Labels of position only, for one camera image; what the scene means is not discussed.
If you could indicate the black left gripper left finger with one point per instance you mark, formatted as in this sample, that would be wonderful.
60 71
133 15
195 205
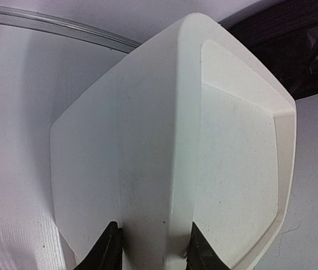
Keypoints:
106 254

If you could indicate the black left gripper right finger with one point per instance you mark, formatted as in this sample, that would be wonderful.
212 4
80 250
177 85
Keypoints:
200 254

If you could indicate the black ribbed hard suitcase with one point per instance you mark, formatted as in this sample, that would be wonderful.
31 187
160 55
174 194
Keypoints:
284 38

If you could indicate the white drawer storage box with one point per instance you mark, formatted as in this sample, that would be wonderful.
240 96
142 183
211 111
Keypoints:
188 127

